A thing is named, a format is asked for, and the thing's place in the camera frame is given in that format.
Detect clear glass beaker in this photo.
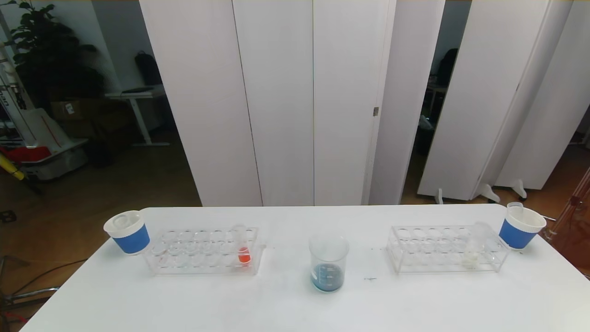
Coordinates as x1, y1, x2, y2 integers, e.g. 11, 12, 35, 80
308, 233, 349, 293

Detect clear plastic test tube rack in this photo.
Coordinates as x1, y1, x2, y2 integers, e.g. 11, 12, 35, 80
143, 226, 266, 276
386, 225, 510, 275

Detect test tube with pale liquid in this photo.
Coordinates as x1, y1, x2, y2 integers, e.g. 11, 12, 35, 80
463, 221, 492, 269

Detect white folding partition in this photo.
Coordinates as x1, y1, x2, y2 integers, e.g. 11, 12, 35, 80
139, 0, 446, 207
417, 0, 590, 204

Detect black backpack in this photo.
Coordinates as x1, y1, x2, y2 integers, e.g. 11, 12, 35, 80
134, 50, 163, 86

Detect white standing desk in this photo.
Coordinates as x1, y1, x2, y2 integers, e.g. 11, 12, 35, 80
105, 85, 170, 147

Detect blue white paper cup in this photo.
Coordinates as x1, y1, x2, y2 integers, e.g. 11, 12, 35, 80
103, 210, 151, 255
499, 206, 547, 250

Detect black office chair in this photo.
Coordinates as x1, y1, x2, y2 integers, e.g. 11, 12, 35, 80
435, 47, 460, 86

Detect brown cardboard box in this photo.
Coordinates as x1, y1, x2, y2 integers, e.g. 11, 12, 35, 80
50, 99, 95, 124

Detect white machine base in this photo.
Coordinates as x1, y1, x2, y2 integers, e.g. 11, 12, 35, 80
0, 41, 89, 181

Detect red box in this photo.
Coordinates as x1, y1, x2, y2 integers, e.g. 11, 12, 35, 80
0, 146, 51, 165

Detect dark green potted plant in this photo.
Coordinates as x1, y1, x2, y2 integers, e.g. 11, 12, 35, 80
2, 0, 106, 111

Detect yellow handled tool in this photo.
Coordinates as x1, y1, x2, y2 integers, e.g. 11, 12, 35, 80
0, 154, 26, 181

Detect metal chair frame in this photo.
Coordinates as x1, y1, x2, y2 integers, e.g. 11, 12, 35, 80
0, 256, 60, 326

